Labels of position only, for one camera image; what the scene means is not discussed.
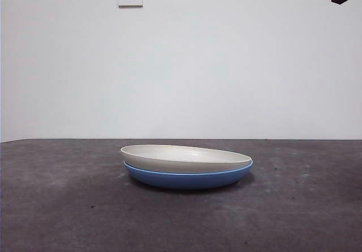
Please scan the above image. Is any blue round plate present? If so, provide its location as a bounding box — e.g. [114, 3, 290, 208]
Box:
[123, 161, 254, 190]

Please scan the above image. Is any white round plate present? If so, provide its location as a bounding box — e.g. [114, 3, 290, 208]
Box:
[120, 144, 252, 174]

